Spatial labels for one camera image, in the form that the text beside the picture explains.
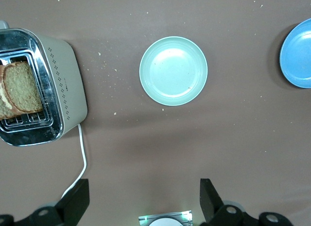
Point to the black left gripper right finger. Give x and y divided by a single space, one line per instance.
211 206

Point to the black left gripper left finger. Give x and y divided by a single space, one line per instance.
75 206

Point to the brown bread slice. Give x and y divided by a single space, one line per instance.
23 87
3 109

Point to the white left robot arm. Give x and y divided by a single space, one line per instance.
165 223

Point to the pale green plate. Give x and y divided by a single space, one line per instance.
173 70

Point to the blue plate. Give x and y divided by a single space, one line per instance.
298 56

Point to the beige chrome toaster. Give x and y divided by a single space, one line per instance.
68 85

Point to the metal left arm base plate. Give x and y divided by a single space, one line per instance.
145 217

